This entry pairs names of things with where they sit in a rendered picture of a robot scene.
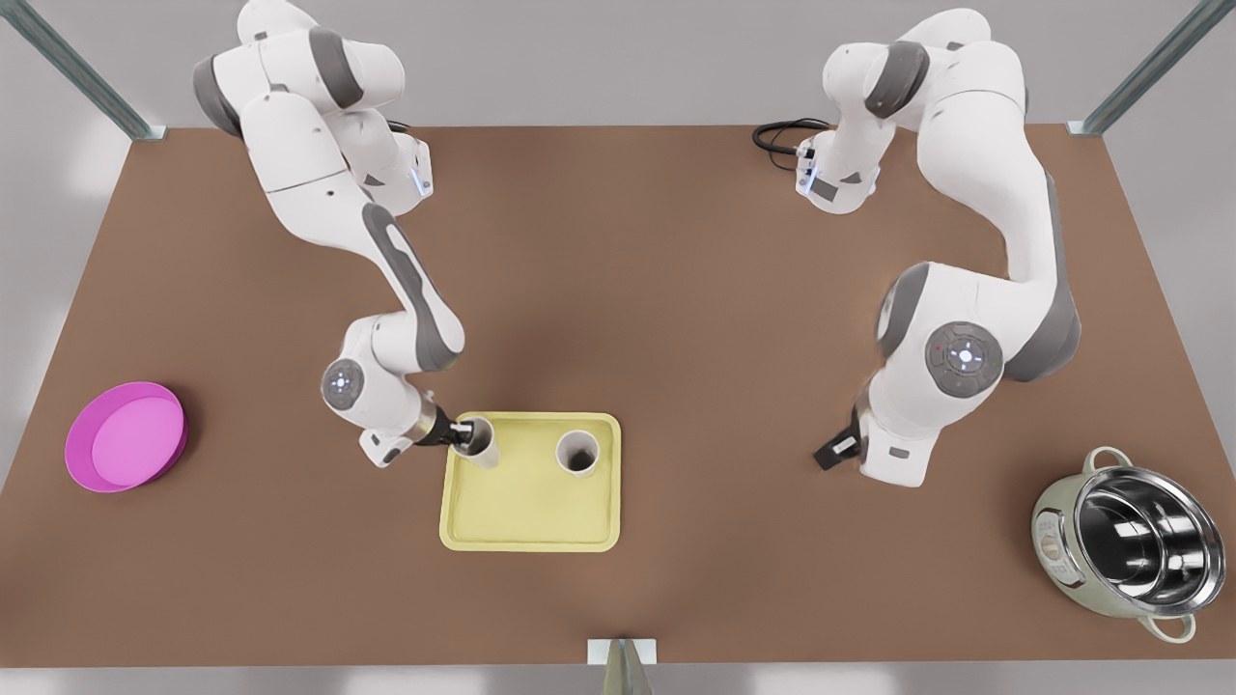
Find steel pot with handles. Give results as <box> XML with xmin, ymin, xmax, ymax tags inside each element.
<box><xmin>1031</xmin><ymin>446</ymin><xmax>1227</xmax><ymax>645</ymax></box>

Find yellow rectangular tray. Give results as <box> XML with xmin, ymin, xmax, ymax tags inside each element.
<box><xmin>439</xmin><ymin>412</ymin><xmax>622</xmax><ymax>553</ymax></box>

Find black cable loop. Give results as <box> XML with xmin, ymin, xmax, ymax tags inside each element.
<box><xmin>752</xmin><ymin>119</ymin><xmax>833</xmax><ymax>175</ymax></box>

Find silver frame post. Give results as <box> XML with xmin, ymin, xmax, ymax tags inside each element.
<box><xmin>0</xmin><ymin>0</ymin><xmax>166</xmax><ymax>142</ymax></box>
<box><xmin>1067</xmin><ymin>0</ymin><xmax>1236</xmax><ymax>136</ymax></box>
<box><xmin>588</xmin><ymin>638</ymin><xmax>658</xmax><ymax>695</ymax></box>

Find pink round bowl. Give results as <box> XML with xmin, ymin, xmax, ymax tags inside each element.
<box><xmin>65</xmin><ymin>381</ymin><xmax>189</xmax><ymax>494</ymax></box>

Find white IKEA cup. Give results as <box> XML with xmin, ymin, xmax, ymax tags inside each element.
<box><xmin>452</xmin><ymin>415</ymin><xmax>501</xmax><ymax>470</ymax></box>
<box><xmin>555</xmin><ymin>430</ymin><xmax>602</xmax><ymax>479</ymax></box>

